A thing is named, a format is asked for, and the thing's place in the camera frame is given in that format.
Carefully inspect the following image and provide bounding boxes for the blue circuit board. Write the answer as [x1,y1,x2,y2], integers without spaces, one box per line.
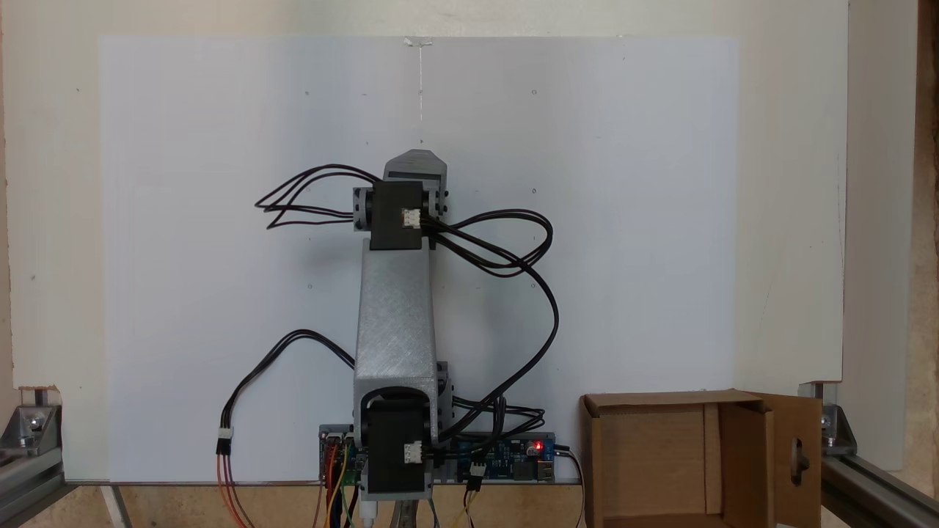
[433,433,557,483]

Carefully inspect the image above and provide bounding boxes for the open cardboard box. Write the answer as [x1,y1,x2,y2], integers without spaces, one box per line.
[580,389,822,528]

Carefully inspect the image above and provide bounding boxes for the black gripper motor cable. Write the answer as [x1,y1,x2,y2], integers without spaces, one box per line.
[255,164,384,230]

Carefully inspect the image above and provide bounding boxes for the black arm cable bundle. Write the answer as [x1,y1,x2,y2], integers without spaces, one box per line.
[422,209,560,450]

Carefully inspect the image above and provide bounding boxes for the black cable with white connector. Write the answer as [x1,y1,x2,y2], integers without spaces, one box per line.
[216,330,357,457]

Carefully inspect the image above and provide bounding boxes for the coloured jumper wires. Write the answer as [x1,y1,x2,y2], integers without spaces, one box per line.
[321,442,365,528]

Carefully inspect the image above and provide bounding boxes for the yellow and black wires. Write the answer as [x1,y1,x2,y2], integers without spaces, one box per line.
[447,462,489,528]

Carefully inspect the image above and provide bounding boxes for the thin black power cable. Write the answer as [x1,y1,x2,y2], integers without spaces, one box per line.
[554,444,588,528]

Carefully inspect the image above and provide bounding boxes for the red and orange wires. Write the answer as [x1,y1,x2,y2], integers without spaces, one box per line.
[216,453,255,528]

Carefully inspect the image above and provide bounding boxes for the metal corner bracket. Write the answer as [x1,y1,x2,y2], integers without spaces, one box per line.
[0,386,64,470]
[798,381,858,457]

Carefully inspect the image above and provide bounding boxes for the aluminium profile rail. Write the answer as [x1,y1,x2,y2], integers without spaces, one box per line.
[0,447,68,528]
[820,453,939,528]

